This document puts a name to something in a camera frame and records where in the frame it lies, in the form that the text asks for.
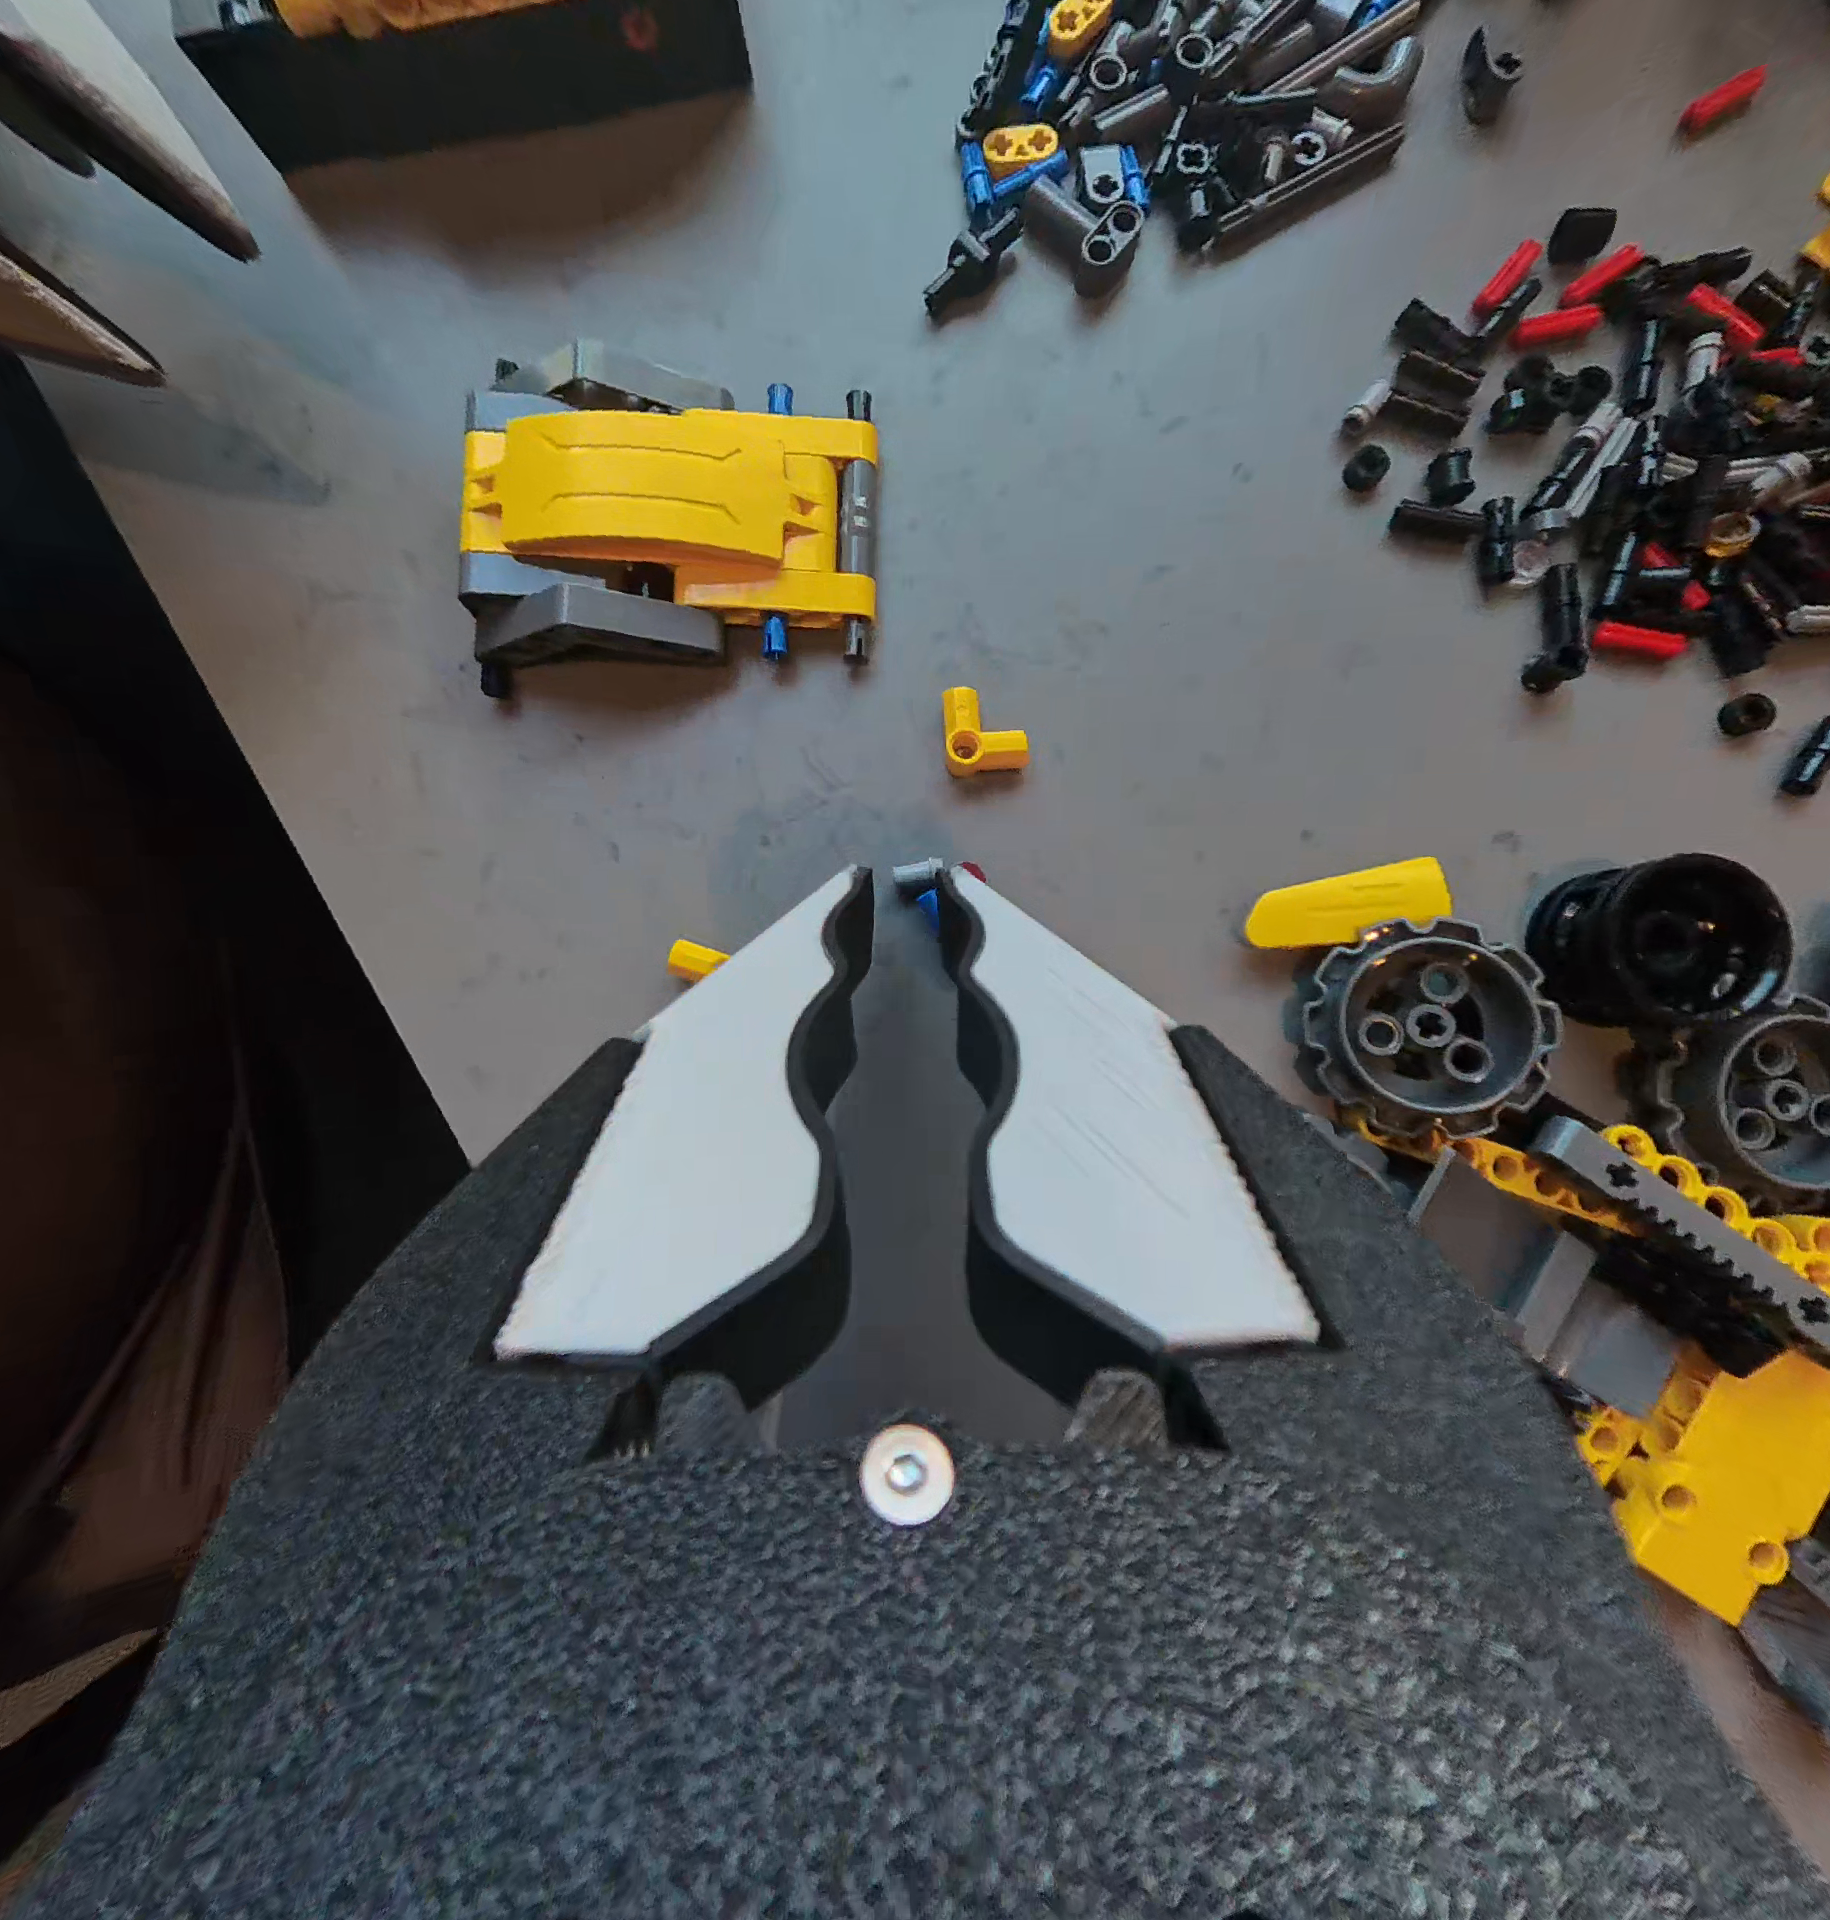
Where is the pile of black red pieces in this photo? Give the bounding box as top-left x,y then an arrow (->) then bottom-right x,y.
1338,206 -> 1830,696

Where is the grey desk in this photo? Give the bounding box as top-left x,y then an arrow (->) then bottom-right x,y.
0,0 -> 1830,1875

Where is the black wheel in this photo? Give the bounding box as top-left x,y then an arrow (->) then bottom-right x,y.
1524,852 -> 1796,1031

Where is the yellow and grey brick assembly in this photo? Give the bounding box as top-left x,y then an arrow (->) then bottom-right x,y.
459,335 -> 881,701

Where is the person's brown sweater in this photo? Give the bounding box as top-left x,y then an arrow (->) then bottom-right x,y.
0,630 -> 290,1772

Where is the yellow curved panel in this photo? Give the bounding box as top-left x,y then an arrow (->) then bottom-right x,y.
1244,857 -> 1456,951

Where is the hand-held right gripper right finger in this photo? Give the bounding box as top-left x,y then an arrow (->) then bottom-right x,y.
937,868 -> 1326,1417

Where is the pile of blue grey pieces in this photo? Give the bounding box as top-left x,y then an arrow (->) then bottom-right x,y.
923,0 -> 1429,319

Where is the black and yellow brick assembly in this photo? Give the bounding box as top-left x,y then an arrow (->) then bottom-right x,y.
172,0 -> 755,175

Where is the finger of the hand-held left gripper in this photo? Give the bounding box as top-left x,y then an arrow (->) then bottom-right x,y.
0,217 -> 169,388
0,0 -> 265,267

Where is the yellow beam chassis assembly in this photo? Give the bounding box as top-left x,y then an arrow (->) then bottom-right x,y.
1335,1106 -> 1830,1761

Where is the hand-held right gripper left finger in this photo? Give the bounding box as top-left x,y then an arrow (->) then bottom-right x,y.
492,866 -> 876,1412

